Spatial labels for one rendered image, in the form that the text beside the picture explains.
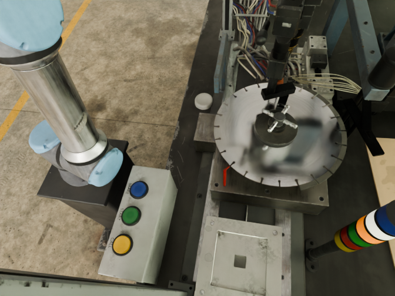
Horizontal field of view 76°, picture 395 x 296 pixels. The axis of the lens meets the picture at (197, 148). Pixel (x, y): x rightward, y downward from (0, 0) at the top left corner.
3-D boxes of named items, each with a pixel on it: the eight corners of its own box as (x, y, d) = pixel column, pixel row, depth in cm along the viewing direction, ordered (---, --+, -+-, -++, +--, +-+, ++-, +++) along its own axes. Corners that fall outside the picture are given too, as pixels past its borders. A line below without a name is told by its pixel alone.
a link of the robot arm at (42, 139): (68, 132, 86) (44, 106, 74) (99, 147, 82) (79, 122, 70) (43, 160, 81) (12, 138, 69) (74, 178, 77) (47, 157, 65)
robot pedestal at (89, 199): (99, 248, 148) (4, 213, 83) (120, 184, 167) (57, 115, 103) (164, 261, 142) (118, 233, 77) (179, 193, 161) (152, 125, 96)
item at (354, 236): (376, 249, 44) (386, 246, 42) (348, 245, 45) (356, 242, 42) (372, 223, 46) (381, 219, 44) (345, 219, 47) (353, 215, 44)
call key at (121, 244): (129, 255, 61) (126, 254, 59) (113, 252, 61) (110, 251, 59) (134, 238, 62) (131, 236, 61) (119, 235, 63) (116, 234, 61)
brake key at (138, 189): (145, 199, 67) (143, 197, 66) (130, 197, 68) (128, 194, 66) (149, 185, 69) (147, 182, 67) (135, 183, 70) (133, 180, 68)
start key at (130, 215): (137, 226, 64) (135, 224, 62) (122, 223, 65) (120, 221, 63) (141, 210, 66) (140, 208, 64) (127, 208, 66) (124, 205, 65)
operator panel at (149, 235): (156, 285, 70) (142, 282, 57) (119, 277, 71) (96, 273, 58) (178, 189, 83) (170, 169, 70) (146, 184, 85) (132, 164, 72)
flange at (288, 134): (288, 108, 71) (291, 103, 69) (303, 141, 65) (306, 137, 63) (249, 115, 71) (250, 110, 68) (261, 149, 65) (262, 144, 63)
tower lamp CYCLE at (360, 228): (387, 246, 41) (398, 243, 39) (357, 241, 42) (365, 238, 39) (382, 218, 44) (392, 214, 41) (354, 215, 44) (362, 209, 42)
